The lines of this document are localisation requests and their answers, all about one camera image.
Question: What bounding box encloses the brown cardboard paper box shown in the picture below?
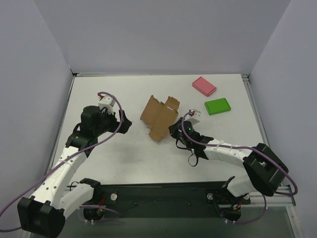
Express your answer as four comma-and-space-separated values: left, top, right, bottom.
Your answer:
140, 95, 180, 142

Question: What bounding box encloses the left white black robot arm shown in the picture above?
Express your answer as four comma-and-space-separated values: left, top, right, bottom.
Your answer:
17, 106, 132, 238

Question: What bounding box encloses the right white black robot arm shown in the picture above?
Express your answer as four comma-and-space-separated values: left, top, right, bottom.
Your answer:
168, 120, 288, 197

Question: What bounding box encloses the green paper box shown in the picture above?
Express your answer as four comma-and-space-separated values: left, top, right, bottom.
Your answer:
204, 98, 231, 116

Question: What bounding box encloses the pink paper box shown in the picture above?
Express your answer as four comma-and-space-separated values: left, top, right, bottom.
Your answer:
192, 76, 217, 97

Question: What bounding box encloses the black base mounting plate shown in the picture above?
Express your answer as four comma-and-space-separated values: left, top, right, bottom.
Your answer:
84, 181, 251, 220

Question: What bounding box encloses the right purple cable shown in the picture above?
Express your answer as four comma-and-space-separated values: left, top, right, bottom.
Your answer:
182, 111, 299, 225

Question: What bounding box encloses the purple cable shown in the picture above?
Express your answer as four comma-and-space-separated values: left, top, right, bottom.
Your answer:
182, 111, 299, 225
0, 91, 124, 233

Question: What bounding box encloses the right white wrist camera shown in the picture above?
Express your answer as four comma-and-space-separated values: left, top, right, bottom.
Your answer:
185, 109, 201, 125

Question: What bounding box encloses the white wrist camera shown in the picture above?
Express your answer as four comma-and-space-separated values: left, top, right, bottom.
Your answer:
98, 96, 115, 111
185, 109, 201, 125

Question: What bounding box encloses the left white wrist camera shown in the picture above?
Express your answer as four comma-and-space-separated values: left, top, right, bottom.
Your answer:
98, 96, 115, 111

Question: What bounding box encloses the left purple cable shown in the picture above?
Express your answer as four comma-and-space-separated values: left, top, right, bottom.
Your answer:
0, 91, 124, 233

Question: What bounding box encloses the aluminium table frame rail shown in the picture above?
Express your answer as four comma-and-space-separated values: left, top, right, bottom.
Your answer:
241, 74, 298, 199

